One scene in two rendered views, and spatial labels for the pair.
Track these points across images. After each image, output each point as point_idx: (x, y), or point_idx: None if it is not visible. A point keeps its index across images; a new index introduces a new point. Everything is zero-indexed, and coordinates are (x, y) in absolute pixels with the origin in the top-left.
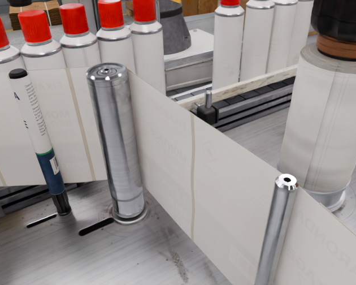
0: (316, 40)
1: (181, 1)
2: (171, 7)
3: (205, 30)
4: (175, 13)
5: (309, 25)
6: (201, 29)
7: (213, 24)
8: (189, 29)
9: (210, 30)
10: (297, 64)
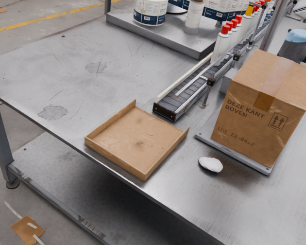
0: (218, 109)
1: (281, 55)
2: (279, 50)
3: (303, 128)
4: (277, 54)
5: (218, 58)
6: None
7: None
8: None
9: (301, 129)
10: (211, 54)
